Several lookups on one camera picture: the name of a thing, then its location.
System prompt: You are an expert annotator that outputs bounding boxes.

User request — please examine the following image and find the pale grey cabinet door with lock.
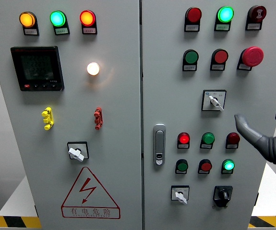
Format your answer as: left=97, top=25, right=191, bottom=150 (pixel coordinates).
left=141, top=0, right=276, bottom=230

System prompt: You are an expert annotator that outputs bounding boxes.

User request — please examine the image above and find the silver door lock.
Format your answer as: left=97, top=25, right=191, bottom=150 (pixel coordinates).
left=153, top=124, right=167, bottom=166

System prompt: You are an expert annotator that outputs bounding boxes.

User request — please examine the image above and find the small yellow handle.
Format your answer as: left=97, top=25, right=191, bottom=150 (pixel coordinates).
left=41, top=107, right=55, bottom=131

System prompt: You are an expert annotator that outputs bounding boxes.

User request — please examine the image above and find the large red stop button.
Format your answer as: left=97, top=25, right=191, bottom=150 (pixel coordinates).
left=241, top=46, right=264, bottom=68

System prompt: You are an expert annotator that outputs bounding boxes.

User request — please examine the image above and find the pale grey cabinet door with display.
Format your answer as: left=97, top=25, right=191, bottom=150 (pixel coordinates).
left=0, top=0, right=143, bottom=230

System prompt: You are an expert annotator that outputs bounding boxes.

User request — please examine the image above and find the large green push button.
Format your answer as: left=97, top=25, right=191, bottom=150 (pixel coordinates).
left=183, top=49, right=199, bottom=65

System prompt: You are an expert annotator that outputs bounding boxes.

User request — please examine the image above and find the dark red buzzer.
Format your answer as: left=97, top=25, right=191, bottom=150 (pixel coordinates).
left=247, top=5, right=267, bottom=22

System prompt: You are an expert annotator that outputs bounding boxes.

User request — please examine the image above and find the small green lamp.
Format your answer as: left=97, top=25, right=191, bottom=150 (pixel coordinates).
left=201, top=132, right=215, bottom=145

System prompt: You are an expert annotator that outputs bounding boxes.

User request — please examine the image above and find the small green lit button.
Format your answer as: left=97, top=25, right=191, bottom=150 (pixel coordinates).
left=221, top=159, right=235, bottom=172

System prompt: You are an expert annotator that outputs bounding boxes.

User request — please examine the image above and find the large dark red lamp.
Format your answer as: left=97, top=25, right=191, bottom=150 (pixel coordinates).
left=185, top=7, right=203, bottom=23

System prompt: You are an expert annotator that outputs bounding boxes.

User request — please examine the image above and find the small red handle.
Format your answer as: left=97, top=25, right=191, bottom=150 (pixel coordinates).
left=94, top=106, right=103, bottom=130

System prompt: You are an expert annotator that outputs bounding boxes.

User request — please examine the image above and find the white-handle switch on black plate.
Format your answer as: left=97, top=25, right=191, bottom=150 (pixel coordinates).
left=67, top=141, right=90, bottom=162

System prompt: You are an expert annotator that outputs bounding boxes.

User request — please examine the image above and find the black yellow striped tape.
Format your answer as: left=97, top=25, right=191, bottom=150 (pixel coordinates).
left=0, top=216, right=42, bottom=229
left=248, top=216, right=276, bottom=228

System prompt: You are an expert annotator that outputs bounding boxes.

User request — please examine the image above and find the orange-red lit lamp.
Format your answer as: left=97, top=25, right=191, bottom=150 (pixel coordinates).
left=79, top=10, right=96, bottom=27

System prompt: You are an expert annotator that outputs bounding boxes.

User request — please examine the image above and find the small green push button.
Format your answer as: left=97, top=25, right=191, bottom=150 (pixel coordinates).
left=176, top=159, right=189, bottom=172

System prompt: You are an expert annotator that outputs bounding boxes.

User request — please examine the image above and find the small red push button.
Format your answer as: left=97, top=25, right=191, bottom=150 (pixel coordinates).
left=198, top=159, right=213, bottom=172

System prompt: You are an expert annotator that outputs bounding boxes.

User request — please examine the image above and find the black display meter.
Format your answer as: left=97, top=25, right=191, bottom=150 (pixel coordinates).
left=10, top=46, right=65, bottom=92

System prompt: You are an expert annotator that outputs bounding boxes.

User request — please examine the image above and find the small dark red lamp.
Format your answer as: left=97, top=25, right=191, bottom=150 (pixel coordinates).
left=226, top=132, right=240, bottom=145

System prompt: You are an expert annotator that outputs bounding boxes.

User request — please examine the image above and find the large white-handle grey turn switch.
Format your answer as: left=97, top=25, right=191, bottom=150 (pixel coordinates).
left=201, top=89, right=227, bottom=113

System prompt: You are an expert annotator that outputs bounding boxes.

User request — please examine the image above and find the large red push button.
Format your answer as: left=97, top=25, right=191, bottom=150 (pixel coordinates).
left=211, top=48, right=229, bottom=64

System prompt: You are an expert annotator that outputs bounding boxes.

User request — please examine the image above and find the black-handle turn switch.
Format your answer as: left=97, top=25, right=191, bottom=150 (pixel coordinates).
left=213, top=185, right=233, bottom=208

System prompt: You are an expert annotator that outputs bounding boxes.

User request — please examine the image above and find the red warning triangle sign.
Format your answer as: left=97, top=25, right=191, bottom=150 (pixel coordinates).
left=60, top=166, right=121, bottom=219

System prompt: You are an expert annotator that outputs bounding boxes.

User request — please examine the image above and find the small white-handle turn switch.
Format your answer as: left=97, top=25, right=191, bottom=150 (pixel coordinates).
left=170, top=185, right=190, bottom=205

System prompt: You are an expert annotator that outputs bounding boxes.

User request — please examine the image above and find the large green lit lamp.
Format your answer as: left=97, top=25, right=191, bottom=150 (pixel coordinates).
left=217, top=6, right=234, bottom=23
left=49, top=10, right=67, bottom=27

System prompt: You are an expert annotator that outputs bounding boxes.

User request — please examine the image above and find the white round lamp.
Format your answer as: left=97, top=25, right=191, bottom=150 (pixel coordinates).
left=86, top=62, right=100, bottom=76

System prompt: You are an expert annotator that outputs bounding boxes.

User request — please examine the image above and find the small red lit lamp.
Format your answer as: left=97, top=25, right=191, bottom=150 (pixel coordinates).
left=177, top=132, right=191, bottom=145

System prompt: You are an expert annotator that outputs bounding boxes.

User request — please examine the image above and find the yellow round lamp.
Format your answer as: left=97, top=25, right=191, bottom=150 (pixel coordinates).
left=19, top=11, right=37, bottom=28

